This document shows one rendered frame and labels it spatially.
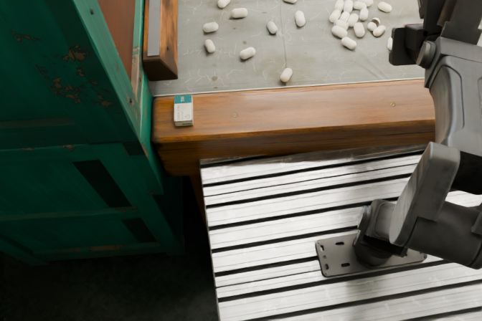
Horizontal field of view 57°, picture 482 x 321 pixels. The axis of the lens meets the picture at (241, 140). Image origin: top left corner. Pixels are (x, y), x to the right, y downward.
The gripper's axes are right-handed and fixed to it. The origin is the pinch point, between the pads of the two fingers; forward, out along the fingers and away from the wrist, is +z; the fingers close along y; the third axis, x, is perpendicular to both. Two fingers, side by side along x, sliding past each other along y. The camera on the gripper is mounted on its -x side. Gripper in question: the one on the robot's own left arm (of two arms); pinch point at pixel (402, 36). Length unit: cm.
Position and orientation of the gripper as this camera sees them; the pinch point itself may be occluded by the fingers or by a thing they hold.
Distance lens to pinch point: 91.7
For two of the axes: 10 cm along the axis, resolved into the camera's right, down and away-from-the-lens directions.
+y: -10.0, 0.6, -0.2
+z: -0.4, -3.8, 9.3
